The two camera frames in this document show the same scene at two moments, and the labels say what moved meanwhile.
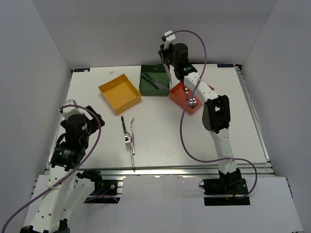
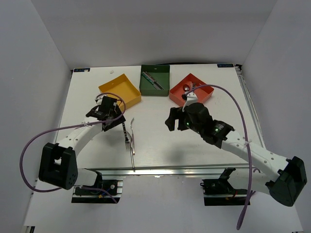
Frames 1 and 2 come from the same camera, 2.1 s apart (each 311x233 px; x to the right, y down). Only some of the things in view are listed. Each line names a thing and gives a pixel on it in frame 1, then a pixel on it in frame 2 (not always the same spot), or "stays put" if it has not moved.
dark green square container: x=158 y=72 stays put
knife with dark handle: x=159 y=86 stays put
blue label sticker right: x=225 y=65 stays put
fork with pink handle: x=133 y=144 stays put
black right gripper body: x=167 y=55 to x=188 y=124
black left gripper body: x=93 y=125 to x=115 y=123
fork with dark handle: x=127 y=141 stays put
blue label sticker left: x=81 y=70 stays put
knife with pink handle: x=166 y=66 to x=146 y=74
